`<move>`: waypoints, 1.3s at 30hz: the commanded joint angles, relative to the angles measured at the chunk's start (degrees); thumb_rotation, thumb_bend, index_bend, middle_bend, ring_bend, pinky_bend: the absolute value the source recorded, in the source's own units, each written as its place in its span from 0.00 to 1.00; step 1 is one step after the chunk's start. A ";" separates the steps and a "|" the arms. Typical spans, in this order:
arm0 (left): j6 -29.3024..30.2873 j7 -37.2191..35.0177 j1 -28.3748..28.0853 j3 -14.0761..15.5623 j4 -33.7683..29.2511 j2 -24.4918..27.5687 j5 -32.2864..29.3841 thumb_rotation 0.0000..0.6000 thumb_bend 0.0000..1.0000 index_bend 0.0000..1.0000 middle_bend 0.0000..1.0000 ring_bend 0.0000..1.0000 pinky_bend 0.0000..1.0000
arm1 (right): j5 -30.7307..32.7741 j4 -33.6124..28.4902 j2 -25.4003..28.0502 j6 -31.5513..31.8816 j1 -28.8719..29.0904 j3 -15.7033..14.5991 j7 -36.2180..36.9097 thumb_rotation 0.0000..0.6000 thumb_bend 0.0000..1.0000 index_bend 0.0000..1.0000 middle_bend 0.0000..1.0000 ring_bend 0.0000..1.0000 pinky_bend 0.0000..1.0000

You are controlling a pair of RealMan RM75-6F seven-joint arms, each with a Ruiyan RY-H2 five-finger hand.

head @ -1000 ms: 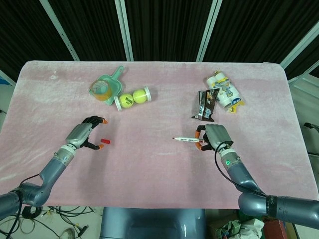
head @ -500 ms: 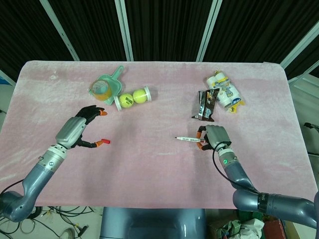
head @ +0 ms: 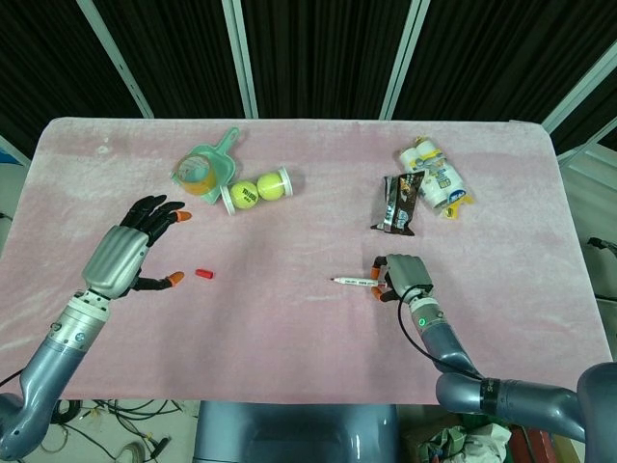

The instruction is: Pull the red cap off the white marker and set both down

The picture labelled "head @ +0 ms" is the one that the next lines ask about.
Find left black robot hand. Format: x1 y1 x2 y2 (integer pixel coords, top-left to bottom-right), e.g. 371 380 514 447
80 195 193 299

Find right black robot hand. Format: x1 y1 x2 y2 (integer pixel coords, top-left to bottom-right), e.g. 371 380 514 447
369 254 434 304

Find white marker pen body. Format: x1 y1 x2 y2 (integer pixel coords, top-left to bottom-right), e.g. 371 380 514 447
330 275 387 289

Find dark brown snack wrapper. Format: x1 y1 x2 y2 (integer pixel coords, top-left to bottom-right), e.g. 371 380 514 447
369 169 429 237

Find yellow packing tape roll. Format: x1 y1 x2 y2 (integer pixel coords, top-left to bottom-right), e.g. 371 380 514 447
174 152 222 197

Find clear plastic ball tube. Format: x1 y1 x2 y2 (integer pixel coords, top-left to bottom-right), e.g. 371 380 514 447
220 166 294 217

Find pink fuzzy table cloth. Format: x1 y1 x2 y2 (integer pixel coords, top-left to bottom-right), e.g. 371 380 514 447
0 117 614 406

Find yellow tennis ball with print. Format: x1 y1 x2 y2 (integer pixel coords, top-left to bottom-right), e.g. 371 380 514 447
229 181 260 209

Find green plastic dustpan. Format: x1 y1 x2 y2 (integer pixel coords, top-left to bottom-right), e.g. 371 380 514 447
172 126 241 206

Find plain yellow tennis ball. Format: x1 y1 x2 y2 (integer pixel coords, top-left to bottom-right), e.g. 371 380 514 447
256 173 285 202

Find crumpled white plastic bag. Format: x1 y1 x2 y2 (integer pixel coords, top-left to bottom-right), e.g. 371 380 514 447
417 422 513 463

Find grey blue robot torso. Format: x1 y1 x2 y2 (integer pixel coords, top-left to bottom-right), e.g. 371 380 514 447
195 402 401 463

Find black pleated curtain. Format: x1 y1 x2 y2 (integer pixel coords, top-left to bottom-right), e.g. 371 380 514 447
0 0 617 155

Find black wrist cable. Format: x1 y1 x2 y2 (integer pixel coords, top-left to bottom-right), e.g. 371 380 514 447
397 286 483 380

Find black floor cable bundle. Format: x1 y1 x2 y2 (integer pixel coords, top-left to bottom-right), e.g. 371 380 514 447
52 398 197 463

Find white frame post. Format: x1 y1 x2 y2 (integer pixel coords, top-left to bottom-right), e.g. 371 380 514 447
75 0 155 120
379 0 431 121
542 45 617 141
222 0 260 120

